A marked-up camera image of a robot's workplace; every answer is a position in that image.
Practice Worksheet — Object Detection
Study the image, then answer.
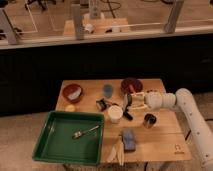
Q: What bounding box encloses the grey metal post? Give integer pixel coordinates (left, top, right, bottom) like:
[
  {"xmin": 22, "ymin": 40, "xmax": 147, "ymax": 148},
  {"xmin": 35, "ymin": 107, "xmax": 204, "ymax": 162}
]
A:
[
  {"xmin": 0, "ymin": 8, "xmax": 19, "ymax": 45},
  {"xmin": 164, "ymin": 0, "xmax": 184, "ymax": 34},
  {"xmin": 71, "ymin": 4, "xmax": 84, "ymax": 40}
]

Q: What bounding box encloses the blue sponge block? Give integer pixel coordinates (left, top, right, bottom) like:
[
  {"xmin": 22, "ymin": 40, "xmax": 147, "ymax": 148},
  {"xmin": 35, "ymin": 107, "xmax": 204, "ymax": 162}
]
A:
[{"xmin": 122, "ymin": 129, "xmax": 136, "ymax": 152}]

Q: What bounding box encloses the brown bowl with white content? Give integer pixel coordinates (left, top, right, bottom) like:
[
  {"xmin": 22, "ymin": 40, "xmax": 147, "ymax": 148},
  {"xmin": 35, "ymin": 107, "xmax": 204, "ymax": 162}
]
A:
[{"xmin": 62, "ymin": 84, "xmax": 83, "ymax": 103}]

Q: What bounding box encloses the grey metal post middle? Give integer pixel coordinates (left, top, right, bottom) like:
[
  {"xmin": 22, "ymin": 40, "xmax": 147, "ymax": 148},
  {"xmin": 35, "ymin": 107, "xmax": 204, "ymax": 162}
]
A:
[{"xmin": 71, "ymin": 4, "xmax": 84, "ymax": 40}]

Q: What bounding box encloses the small dark tin can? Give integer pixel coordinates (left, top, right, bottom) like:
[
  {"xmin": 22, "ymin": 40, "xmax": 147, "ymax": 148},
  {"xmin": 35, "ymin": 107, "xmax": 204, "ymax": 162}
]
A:
[{"xmin": 143, "ymin": 113, "xmax": 157, "ymax": 129}]

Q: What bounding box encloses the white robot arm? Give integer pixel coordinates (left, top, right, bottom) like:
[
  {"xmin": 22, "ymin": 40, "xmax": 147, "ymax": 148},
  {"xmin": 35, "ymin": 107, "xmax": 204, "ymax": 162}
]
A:
[{"xmin": 124, "ymin": 88, "xmax": 213, "ymax": 171}]

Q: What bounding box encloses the small black clip object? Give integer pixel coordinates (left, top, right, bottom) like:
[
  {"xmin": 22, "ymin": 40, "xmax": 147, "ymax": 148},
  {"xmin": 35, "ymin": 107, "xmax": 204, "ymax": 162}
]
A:
[{"xmin": 96, "ymin": 100, "xmax": 107, "ymax": 111}]

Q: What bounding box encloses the white paper cup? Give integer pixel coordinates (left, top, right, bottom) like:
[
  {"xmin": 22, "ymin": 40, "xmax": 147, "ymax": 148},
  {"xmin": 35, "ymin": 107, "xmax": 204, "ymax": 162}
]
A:
[{"xmin": 108, "ymin": 105, "xmax": 123, "ymax": 123}]

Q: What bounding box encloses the white plastic knife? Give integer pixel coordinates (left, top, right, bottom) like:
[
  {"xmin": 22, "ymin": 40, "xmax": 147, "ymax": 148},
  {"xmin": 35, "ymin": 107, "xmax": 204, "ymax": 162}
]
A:
[{"xmin": 116, "ymin": 136, "xmax": 124, "ymax": 166}]

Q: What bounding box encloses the dark red bowl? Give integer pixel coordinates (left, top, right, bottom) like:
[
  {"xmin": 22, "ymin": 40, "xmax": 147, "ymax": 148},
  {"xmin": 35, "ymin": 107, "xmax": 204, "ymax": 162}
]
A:
[{"xmin": 121, "ymin": 77, "xmax": 143, "ymax": 94}]

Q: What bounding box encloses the green plastic tray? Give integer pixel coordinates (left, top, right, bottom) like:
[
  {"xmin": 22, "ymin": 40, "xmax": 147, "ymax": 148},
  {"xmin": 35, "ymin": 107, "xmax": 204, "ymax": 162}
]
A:
[{"xmin": 32, "ymin": 111, "xmax": 104, "ymax": 166}]

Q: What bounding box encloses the blue translucent cup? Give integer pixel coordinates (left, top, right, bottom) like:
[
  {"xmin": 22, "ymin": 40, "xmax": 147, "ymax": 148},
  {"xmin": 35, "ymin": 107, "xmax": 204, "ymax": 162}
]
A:
[{"xmin": 103, "ymin": 84, "xmax": 113, "ymax": 98}]

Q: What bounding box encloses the grey metal post left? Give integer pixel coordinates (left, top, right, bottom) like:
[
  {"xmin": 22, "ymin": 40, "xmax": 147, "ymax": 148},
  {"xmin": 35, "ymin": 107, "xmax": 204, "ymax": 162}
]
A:
[{"xmin": 0, "ymin": 8, "xmax": 19, "ymax": 45}]

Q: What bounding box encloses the black rectangular eraser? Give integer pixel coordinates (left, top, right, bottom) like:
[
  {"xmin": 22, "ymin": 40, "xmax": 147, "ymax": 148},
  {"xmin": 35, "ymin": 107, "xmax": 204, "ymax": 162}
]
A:
[{"xmin": 123, "ymin": 94, "xmax": 132, "ymax": 110}]

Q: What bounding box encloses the black marker pen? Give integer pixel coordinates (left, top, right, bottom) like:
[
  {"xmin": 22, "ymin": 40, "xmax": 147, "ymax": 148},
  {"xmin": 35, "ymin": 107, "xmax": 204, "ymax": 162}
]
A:
[{"xmin": 104, "ymin": 98, "xmax": 134, "ymax": 121}]

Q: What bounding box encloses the grey metal post right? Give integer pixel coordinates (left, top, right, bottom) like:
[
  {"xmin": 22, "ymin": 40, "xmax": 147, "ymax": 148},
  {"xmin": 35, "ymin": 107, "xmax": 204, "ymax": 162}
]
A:
[{"xmin": 164, "ymin": 0, "xmax": 184, "ymax": 34}]

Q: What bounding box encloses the metal spoon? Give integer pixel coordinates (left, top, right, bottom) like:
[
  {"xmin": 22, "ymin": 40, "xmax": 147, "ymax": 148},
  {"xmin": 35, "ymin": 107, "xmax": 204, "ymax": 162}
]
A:
[{"xmin": 72, "ymin": 125, "xmax": 100, "ymax": 139}]

